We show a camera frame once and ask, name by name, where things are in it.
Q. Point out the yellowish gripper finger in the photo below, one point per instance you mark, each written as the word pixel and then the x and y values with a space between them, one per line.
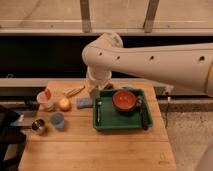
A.
pixel 95 93

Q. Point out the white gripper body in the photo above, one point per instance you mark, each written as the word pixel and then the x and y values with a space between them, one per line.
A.
pixel 97 77

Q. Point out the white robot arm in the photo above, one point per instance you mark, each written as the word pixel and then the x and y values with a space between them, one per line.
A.
pixel 189 66

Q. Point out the blue plastic cup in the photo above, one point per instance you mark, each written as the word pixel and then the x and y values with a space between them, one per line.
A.
pixel 57 120

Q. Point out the clear plastic cup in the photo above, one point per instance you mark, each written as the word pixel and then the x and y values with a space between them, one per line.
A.
pixel 44 98

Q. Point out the small metal cup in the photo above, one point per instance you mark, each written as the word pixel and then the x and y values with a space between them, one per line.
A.
pixel 38 126

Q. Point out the metal fork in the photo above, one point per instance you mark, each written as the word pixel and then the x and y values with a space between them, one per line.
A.
pixel 99 111

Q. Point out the brown pinecone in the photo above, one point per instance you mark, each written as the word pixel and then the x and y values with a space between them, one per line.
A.
pixel 109 86

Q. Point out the blue sponge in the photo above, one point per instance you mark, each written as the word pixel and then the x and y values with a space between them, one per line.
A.
pixel 84 103

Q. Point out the green plastic tray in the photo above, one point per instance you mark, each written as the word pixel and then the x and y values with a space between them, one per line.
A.
pixel 113 119

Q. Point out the red bowl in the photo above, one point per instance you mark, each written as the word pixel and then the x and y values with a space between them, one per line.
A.
pixel 124 100

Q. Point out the yellow apple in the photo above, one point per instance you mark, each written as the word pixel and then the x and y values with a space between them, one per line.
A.
pixel 64 104

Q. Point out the black chair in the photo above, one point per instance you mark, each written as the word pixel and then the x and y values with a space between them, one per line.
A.
pixel 9 135

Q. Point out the black handled utensil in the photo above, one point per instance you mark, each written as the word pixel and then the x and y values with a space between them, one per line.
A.
pixel 144 116

